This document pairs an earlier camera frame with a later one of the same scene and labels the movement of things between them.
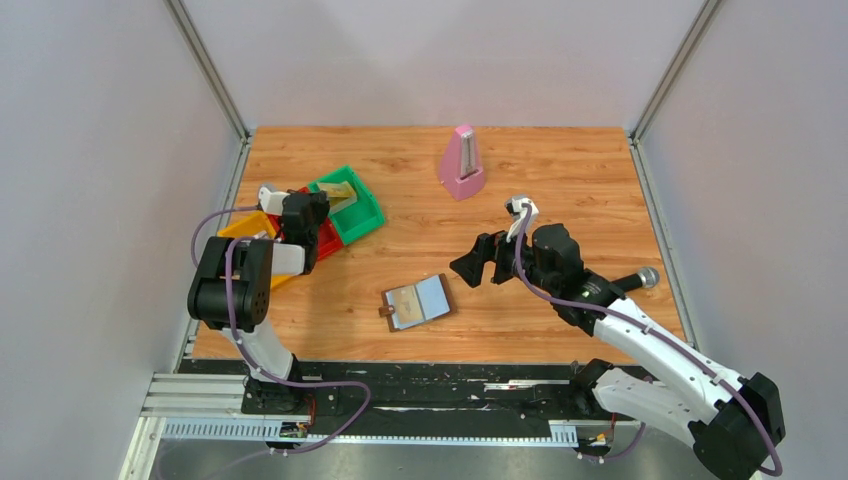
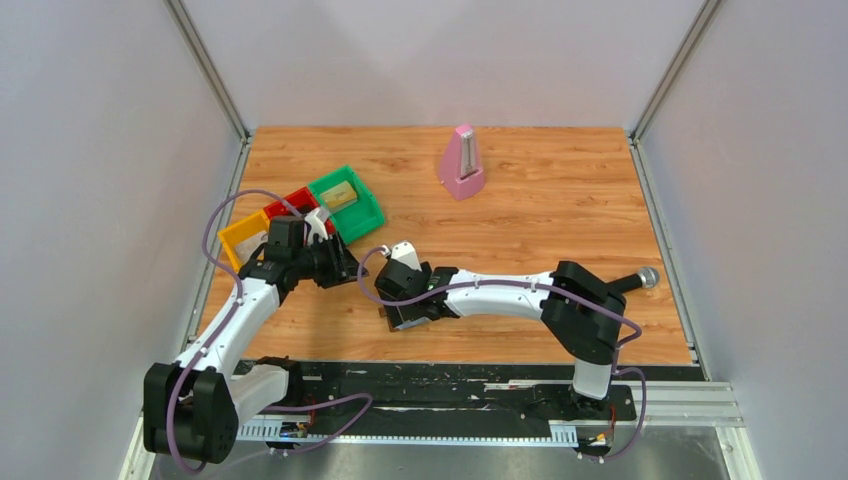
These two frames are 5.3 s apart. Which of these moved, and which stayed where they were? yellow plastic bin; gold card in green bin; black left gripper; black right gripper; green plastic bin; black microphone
Moved: black left gripper; black right gripper
Stayed: green plastic bin; gold card in green bin; yellow plastic bin; black microphone
